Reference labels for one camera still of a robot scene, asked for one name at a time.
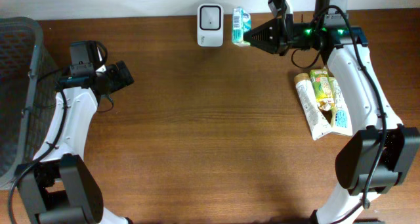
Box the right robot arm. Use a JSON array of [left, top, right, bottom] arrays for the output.
[[244, 0, 419, 223]]

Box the teal tissue pack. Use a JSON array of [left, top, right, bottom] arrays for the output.
[[232, 7, 251, 47]]

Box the white barcode scanner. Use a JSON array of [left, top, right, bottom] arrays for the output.
[[197, 3, 224, 47]]

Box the grey plastic mesh basket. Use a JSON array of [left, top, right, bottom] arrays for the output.
[[1, 17, 59, 190]]

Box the large yellow white snack bag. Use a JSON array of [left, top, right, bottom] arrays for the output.
[[329, 77, 353, 137]]

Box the green yellow snack bar wrapper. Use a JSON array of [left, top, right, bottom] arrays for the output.
[[309, 68, 334, 111]]

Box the white cosmetic tube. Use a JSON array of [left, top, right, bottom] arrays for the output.
[[294, 73, 332, 141]]

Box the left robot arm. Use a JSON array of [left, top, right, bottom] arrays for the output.
[[7, 40, 134, 223]]

